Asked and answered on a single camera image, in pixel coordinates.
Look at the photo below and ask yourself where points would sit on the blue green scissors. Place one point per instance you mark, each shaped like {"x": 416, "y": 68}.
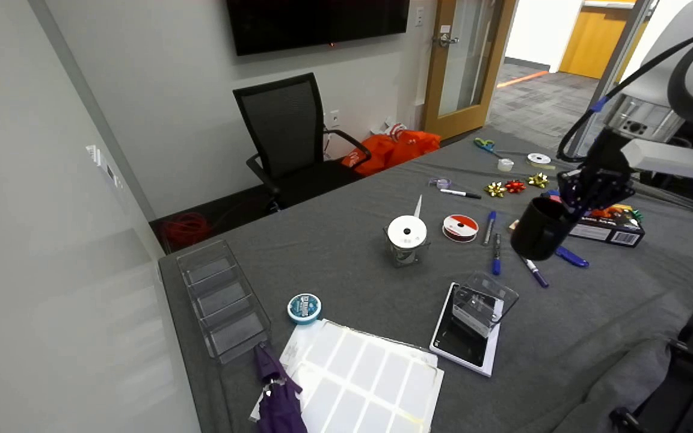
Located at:
{"x": 486, "y": 145}

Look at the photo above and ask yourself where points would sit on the orange ribbon bow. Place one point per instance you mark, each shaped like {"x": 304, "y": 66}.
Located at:
{"x": 606, "y": 211}

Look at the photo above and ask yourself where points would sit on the purple cloth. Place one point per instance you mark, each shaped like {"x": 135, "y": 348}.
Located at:
{"x": 282, "y": 399}

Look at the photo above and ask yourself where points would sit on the white wall thermostat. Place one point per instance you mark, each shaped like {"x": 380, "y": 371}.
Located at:
{"x": 96, "y": 157}

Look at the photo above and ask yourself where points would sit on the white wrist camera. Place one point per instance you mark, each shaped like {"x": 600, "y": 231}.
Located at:
{"x": 675, "y": 158}

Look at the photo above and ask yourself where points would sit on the black marker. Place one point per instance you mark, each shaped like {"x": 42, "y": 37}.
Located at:
{"x": 462, "y": 193}

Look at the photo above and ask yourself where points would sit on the red gift bow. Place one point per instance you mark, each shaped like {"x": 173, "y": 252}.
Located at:
{"x": 516, "y": 186}

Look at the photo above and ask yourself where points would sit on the gold gift bow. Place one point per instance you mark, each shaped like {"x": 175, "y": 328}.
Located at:
{"x": 536, "y": 181}
{"x": 497, "y": 187}

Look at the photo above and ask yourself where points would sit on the blue tape roll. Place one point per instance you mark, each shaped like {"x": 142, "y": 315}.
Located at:
{"x": 304, "y": 305}

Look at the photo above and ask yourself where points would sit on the white tablet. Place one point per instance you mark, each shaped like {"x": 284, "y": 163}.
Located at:
{"x": 457, "y": 344}

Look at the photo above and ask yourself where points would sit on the black wall television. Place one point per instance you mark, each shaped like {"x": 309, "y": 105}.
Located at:
{"x": 313, "y": 25}

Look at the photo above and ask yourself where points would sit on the orange bag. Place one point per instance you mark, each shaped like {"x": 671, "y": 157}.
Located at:
{"x": 391, "y": 150}

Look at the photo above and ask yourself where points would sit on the black robot stand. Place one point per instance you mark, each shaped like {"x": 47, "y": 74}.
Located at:
{"x": 683, "y": 386}

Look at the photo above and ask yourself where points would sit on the black office chair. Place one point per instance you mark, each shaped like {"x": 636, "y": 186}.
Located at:
{"x": 282, "y": 121}

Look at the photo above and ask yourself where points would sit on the blue marker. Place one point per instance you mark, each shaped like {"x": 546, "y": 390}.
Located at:
{"x": 489, "y": 227}
{"x": 497, "y": 259}

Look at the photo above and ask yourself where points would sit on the blue utility knife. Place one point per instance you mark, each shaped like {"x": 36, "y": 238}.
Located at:
{"x": 572, "y": 257}

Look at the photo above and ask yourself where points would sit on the clear tape roll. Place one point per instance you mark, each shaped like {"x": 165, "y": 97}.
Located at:
{"x": 505, "y": 163}

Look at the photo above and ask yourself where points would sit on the small clear cap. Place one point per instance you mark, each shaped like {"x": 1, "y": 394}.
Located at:
{"x": 440, "y": 184}

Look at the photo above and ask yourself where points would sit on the white label sheets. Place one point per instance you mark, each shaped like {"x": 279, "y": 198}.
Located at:
{"x": 361, "y": 376}

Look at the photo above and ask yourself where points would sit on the white yellow ribbon spool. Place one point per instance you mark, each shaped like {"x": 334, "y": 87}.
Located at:
{"x": 536, "y": 157}

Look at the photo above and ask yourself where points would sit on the orange ribbon spool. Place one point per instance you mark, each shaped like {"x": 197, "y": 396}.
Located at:
{"x": 459, "y": 227}

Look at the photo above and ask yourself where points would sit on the black cup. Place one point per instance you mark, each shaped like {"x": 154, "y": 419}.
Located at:
{"x": 540, "y": 231}

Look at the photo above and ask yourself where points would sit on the gray tablecloth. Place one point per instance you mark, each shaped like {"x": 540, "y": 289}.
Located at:
{"x": 346, "y": 255}

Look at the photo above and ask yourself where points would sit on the small wooden block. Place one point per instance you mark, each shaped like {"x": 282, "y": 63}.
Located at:
{"x": 513, "y": 224}

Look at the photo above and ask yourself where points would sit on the purple marker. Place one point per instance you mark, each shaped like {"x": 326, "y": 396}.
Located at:
{"x": 535, "y": 273}

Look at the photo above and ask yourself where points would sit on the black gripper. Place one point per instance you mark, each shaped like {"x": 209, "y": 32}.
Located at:
{"x": 610, "y": 163}

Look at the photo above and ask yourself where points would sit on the orange wooden door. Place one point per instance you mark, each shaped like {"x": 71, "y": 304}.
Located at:
{"x": 590, "y": 39}

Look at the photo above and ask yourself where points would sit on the green gift bow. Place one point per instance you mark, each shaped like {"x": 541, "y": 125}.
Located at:
{"x": 630, "y": 211}

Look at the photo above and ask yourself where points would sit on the clear plastic box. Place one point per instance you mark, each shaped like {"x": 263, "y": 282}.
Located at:
{"x": 481, "y": 304}

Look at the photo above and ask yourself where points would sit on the black cardboard box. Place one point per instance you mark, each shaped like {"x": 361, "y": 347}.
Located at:
{"x": 612, "y": 233}

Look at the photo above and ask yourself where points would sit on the wooden door with glass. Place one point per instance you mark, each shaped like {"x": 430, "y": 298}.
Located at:
{"x": 434, "y": 80}

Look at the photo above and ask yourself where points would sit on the clear plastic tray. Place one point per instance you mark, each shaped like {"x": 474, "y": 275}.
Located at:
{"x": 221, "y": 300}

